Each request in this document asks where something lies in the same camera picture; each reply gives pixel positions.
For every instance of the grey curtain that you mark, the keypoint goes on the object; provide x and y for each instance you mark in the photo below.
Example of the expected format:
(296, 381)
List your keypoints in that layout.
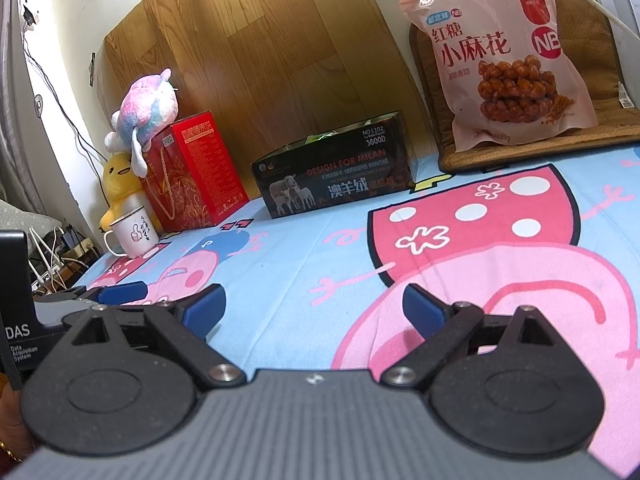
(10, 150)

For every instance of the white power strip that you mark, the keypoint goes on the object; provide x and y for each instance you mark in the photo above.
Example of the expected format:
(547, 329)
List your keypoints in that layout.
(60, 265)

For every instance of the light green packet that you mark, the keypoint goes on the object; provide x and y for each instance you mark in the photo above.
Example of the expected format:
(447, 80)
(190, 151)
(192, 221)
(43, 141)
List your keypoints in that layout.
(322, 136)

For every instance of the white enamel mug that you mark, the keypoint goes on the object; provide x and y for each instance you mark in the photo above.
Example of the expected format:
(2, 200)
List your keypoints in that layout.
(134, 235)

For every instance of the red gift box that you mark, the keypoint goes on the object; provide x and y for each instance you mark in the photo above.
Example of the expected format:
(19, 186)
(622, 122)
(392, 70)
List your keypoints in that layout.
(200, 175)

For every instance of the person's left hand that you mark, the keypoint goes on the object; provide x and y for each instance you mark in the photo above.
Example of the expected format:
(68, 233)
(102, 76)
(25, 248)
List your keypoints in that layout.
(12, 417)

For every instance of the yellow plush duck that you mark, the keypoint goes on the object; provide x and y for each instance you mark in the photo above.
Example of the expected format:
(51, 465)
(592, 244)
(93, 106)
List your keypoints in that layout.
(120, 180)

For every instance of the pastel plush toy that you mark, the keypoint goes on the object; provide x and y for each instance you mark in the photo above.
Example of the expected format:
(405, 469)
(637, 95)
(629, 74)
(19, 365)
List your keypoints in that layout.
(145, 110)

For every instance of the printed blanket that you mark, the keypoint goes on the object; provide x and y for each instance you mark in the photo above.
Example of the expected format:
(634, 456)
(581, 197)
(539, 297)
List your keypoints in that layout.
(325, 255)

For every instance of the wooden board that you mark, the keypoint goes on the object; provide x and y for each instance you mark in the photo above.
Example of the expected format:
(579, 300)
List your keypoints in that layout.
(260, 60)

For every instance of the pink snack bag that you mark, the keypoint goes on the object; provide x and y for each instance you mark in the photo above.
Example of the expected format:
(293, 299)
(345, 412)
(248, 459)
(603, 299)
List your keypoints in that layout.
(500, 60)

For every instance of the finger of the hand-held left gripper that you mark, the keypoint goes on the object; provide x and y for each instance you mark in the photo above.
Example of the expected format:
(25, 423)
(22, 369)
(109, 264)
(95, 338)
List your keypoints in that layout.
(122, 293)

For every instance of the white cushion tag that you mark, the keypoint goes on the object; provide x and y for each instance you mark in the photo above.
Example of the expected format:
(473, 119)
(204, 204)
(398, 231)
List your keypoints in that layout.
(624, 95)

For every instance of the black cardboard box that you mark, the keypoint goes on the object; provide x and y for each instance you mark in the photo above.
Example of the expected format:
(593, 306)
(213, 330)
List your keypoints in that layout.
(340, 180)

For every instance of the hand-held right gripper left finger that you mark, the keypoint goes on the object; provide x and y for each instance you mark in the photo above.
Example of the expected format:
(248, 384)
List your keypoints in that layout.
(205, 312)

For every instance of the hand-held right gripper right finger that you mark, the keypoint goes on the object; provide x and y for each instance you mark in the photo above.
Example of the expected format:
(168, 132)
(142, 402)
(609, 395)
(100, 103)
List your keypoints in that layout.
(424, 312)

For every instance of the brown seat cushion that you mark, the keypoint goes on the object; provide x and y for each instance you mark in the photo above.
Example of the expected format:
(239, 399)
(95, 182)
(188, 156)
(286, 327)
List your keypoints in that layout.
(615, 60)

